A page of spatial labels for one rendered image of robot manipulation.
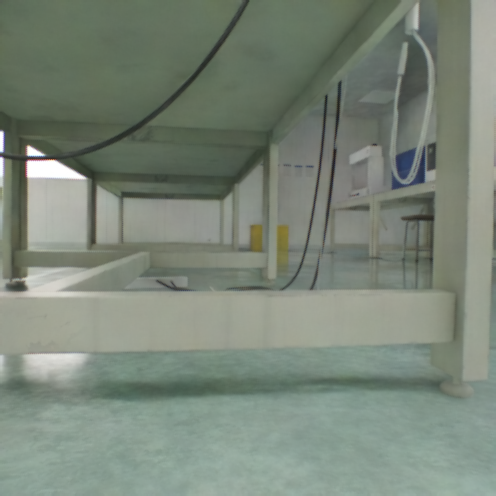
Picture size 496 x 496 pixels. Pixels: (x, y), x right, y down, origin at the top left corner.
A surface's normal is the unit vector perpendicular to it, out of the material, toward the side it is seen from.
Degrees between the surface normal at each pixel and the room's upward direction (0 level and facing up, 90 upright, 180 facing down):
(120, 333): 90
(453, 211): 90
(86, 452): 0
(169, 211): 90
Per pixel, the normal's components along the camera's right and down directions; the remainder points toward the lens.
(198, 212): 0.15, 0.03
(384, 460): 0.01, -1.00
